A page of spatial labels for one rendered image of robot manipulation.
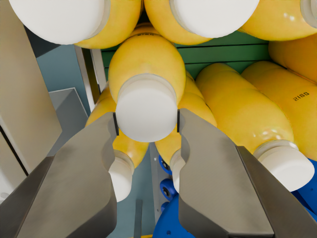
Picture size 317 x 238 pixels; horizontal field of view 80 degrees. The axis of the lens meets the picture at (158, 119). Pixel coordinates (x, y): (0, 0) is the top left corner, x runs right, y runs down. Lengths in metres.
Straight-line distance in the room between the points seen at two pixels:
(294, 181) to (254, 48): 0.22
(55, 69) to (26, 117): 1.19
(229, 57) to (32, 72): 0.27
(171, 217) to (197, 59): 0.26
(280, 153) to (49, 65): 1.34
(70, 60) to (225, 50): 1.11
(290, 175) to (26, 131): 0.23
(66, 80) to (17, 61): 1.18
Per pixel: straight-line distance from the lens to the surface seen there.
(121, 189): 0.16
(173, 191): 0.38
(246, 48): 0.35
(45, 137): 0.24
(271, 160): 0.18
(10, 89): 0.20
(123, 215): 2.32
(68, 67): 1.36
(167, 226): 0.34
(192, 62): 0.32
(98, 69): 0.33
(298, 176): 0.19
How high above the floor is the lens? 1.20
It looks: 58 degrees down
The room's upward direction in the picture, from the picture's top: 176 degrees clockwise
